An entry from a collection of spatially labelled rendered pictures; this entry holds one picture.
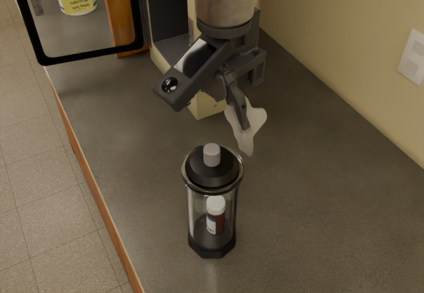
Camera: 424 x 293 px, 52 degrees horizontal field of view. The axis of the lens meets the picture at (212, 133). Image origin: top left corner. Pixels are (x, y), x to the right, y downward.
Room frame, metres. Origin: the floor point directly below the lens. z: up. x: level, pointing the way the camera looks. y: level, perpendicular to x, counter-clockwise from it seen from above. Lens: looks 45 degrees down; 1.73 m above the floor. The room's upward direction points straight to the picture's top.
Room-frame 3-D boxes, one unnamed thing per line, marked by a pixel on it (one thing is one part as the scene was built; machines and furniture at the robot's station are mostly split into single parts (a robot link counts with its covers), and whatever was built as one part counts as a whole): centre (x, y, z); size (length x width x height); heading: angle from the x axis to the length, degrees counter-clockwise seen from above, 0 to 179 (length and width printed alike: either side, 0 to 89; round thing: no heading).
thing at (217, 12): (0.50, -0.01, 1.46); 0.08 x 0.08 x 0.05
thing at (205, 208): (0.49, 0.00, 1.06); 0.11 x 0.11 x 0.21
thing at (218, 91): (0.51, -0.02, 1.38); 0.09 x 0.08 x 0.12; 133
